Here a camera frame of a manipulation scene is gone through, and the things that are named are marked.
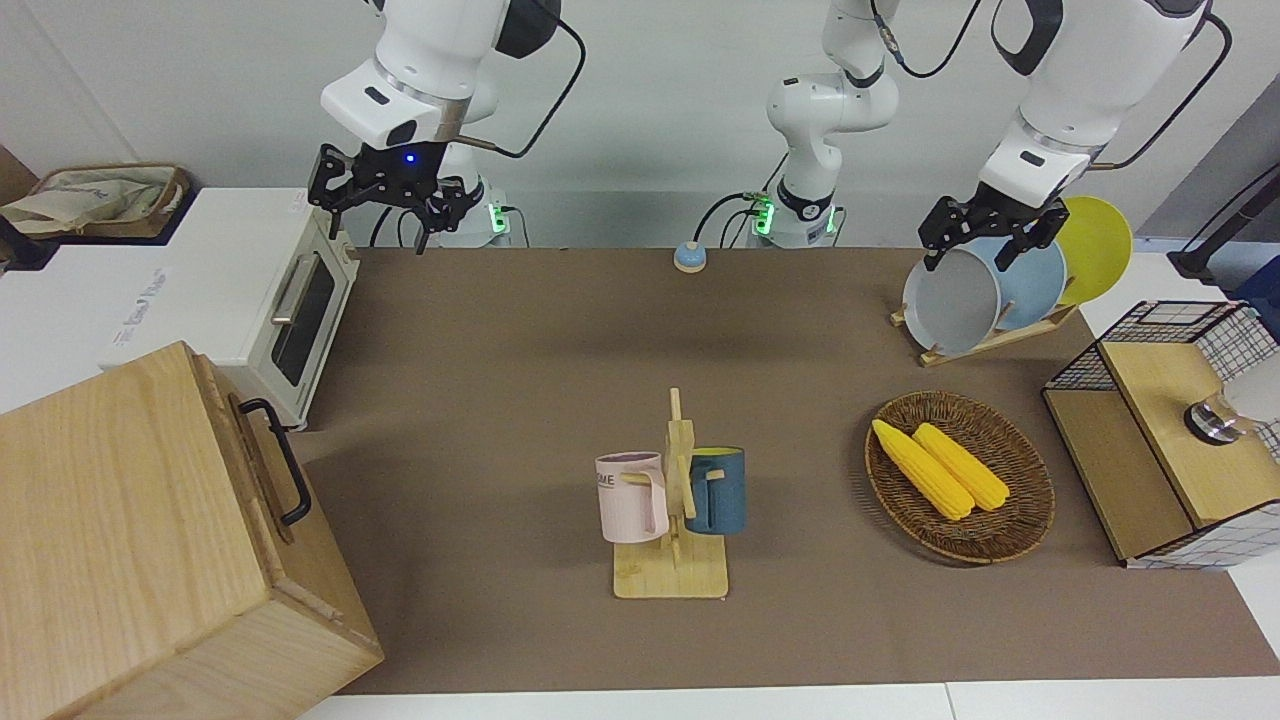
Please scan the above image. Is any black metal drawer handle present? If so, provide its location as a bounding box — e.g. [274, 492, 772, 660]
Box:
[228, 398, 313, 528]

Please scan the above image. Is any brown wicker basket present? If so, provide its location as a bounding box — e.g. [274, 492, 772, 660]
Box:
[864, 391, 1056, 566]

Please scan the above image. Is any yellow corn cob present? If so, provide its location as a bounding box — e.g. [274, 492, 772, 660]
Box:
[871, 418, 976, 521]
[912, 422, 1011, 513]

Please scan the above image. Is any beige cloth bag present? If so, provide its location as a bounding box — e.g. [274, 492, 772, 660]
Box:
[0, 168, 181, 236]

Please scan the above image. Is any light blue plate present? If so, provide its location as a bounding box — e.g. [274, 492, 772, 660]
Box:
[975, 237, 1069, 331]

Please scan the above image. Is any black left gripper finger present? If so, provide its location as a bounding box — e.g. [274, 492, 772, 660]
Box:
[995, 200, 1067, 271]
[919, 198, 961, 272]

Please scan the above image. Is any grey plate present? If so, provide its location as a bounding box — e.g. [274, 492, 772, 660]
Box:
[902, 247, 1003, 357]

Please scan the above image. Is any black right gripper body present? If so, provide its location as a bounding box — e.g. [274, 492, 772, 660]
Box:
[345, 143, 443, 209]

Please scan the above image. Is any black base power cable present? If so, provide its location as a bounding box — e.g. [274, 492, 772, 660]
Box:
[695, 190, 766, 249]

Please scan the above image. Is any brown table mat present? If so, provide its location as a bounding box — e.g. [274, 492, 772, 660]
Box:
[290, 247, 1280, 696]

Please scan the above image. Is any light wooden drawer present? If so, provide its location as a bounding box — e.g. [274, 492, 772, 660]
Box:
[188, 345, 346, 626]

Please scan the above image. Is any brown cardboard tray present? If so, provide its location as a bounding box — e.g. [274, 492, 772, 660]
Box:
[30, 163, 193, 241]

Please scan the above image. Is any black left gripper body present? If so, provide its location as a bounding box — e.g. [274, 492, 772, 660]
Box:
[955, 190, 1046, 241]

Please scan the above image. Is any pink mug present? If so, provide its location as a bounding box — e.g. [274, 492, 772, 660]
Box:
[595, 452, 671, 544]

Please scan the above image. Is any wooden mug tree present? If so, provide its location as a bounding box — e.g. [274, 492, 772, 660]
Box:
[612, 388, 729, 601]

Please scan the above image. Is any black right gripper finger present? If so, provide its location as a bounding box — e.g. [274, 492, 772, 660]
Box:
[308, 145, 353, 241]
[416, 178, 488, 256]

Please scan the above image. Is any black tripod stand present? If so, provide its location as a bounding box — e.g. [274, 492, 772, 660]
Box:
[1168, 165, 1280, 281]

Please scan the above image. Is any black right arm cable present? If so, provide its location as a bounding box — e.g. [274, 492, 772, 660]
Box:
[462, 0, 588, 161]

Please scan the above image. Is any clear glass jar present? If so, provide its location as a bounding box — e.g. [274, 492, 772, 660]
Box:
[1184, 355, 1280, 444]

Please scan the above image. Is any yellow plate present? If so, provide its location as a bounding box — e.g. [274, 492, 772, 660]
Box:
[1055, 196, 1134, 307]

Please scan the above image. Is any white toaster oven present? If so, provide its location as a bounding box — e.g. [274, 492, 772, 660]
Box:
[98, 187, 361, 431]

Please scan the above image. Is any dark blue mug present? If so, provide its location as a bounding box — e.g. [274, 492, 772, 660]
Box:
[684, 446, 747, 536]

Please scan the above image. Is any short black left arm cable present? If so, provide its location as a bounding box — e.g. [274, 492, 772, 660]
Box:
[870, 0, 986, 79]

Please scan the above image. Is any long black left arm cable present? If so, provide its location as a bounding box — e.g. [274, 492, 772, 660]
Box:
[1088, 12, 1233, 171]

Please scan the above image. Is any wire and wood shelf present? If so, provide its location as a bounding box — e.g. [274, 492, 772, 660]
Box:
[1042, 300, 1280, 571]

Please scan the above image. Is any wooden plate rack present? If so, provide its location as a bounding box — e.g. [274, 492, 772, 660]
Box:
[890, 303, 1079, 368]

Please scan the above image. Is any light wooden drawer cabinet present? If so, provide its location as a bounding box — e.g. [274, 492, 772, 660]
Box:
[0, 342, 384, 720]

